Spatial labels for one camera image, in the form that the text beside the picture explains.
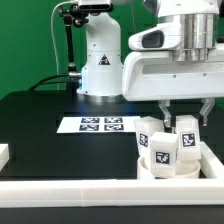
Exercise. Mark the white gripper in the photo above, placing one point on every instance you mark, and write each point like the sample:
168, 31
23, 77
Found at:
153, 76

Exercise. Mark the white round stool seat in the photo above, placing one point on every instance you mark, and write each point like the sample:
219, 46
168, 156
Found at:
184, 170

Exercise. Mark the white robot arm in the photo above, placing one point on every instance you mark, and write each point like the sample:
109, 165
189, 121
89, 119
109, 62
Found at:
180, 58

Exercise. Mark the paper sheet with markers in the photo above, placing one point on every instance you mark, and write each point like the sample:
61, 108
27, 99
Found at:
97, 124

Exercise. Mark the white front fence bar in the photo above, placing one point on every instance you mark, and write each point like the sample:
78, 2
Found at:
94, 193

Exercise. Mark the white left fence bar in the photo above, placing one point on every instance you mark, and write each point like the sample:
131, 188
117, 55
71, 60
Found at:
4, 155

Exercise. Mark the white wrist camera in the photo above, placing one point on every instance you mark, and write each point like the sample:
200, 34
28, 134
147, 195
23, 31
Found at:
165, 36

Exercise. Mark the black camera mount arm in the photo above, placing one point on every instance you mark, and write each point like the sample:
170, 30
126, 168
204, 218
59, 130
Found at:
70, 40

